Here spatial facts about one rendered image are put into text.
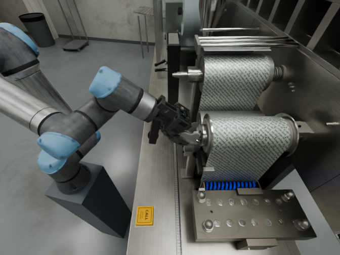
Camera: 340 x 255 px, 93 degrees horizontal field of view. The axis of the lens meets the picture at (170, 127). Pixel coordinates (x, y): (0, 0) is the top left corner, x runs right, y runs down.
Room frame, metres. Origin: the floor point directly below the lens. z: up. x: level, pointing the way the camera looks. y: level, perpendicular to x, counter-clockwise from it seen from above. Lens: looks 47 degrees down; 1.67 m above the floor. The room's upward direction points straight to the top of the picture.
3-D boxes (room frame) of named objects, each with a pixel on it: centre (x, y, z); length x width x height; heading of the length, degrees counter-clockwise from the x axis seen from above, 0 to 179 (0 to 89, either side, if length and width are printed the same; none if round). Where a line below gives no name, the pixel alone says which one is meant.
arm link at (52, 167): (0.37, 0.47, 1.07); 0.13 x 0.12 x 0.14; 154
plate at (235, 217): (0.17, -0.29, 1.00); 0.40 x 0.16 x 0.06; 91
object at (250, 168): (0.29, -0.25, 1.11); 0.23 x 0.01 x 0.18; 91
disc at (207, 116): (0.35, -0.13, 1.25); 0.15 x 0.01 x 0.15; 1
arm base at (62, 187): (0.36, 0.48, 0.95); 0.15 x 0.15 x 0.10
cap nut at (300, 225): (0.13, -0.45, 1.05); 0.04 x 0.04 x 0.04
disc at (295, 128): (0.35, -0.38, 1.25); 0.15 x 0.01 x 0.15; 1
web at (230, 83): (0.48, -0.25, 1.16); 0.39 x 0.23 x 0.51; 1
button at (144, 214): (0.19, 0.11, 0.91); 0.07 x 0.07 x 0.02; 1
